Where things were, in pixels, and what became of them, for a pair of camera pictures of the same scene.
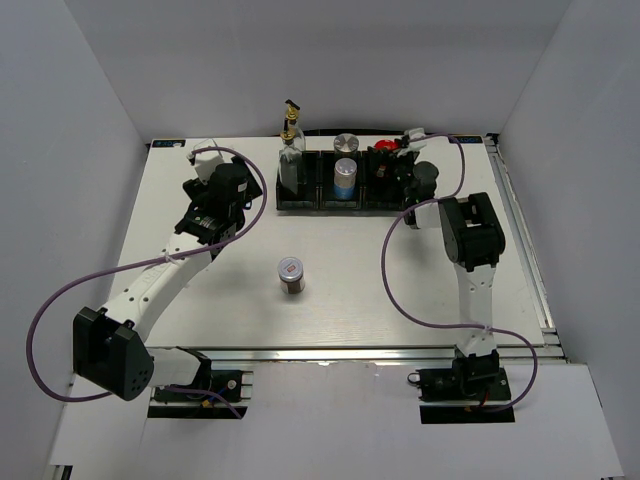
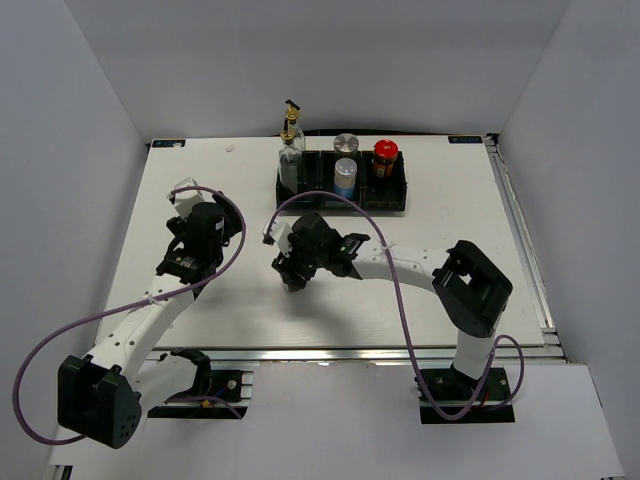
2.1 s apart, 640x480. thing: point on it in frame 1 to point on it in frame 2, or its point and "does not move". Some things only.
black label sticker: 168,143 does not move
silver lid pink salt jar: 346,144 does not move
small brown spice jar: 383,151 does not move
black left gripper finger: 254,189 to 233,220
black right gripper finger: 404,164 to 283,265
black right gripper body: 410,193 to 303,258
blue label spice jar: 345,172 does not move
